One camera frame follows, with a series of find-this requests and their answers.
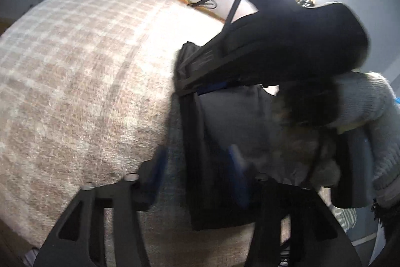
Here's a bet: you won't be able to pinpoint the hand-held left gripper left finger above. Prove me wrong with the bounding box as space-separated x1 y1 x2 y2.
33 146 169 267

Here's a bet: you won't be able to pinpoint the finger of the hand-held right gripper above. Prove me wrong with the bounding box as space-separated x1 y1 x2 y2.
178 32 260 97

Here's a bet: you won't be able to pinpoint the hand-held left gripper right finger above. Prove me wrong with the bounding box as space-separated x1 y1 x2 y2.
226 143 363 267

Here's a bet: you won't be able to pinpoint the black pants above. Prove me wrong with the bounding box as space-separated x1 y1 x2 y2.
169 41 376 231

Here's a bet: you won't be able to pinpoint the person's right forearm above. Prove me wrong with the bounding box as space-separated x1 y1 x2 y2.
312 71 400 209

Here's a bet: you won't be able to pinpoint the black tripod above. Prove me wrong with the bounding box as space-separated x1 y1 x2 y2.
190 0 249 28

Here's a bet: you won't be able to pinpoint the beige plaid blanket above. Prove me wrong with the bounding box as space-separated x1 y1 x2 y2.
0 0 294 267

